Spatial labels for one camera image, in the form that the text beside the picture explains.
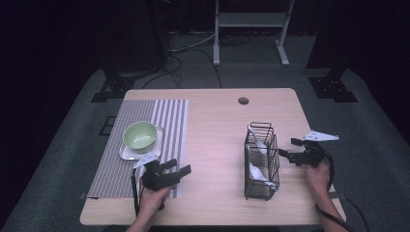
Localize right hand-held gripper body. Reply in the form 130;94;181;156
294;130;340;168

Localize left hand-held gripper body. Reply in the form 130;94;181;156
132;153;182;191

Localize black wire basket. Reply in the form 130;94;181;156
243;121;281;202

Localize person's left hand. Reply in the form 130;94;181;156
138;187;172;221

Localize person's right hand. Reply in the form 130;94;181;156
304;159;332;203

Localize white square plate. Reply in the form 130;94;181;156
118;125;164;161

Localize white spoon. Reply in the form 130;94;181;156
247;125;269;156

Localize white plate in rack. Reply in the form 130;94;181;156
249;161;278;189

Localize green bowl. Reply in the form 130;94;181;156
122;120;159;155

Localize grey striped placemat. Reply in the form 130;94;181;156
86;99;190;200

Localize black stand base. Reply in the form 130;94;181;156
307;66;359;103
90;66;138;103

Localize black floor socket box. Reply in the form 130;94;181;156
99;115;118;136

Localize white metal stand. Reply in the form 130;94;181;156
212;0;296;68

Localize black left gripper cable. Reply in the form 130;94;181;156
130;166;142;218

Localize thin black floor cable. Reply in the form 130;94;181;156
341;192;371;232

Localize grey floor cables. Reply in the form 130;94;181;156
167;30;217;55

